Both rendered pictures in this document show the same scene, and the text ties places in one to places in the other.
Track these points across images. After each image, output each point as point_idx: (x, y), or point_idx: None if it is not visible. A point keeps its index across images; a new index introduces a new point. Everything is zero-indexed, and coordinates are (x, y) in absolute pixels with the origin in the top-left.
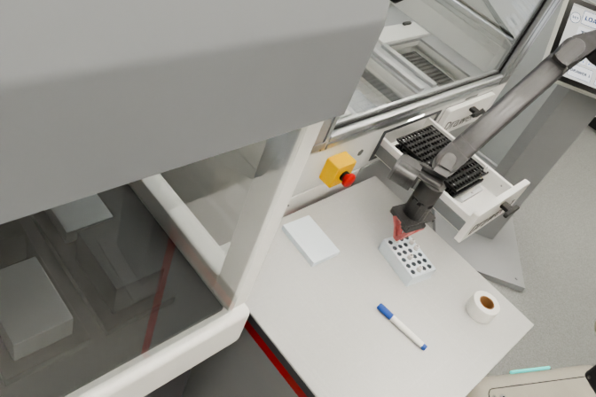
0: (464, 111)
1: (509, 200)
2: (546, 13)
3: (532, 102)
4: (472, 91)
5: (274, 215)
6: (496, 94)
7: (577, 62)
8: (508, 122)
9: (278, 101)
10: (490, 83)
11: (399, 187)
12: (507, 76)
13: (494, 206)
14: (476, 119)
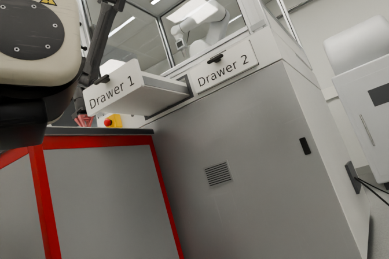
0: (210, 65)
1: (118, 77)
2: None
3: (97, 26)
4: (211, 51)
5: None
6: (265, 39)
7: None
8: (92, 43)
9: None
10: (232, 37)
11: (217, 148)
12: (257, 22)
13: None
14: (250, 65)
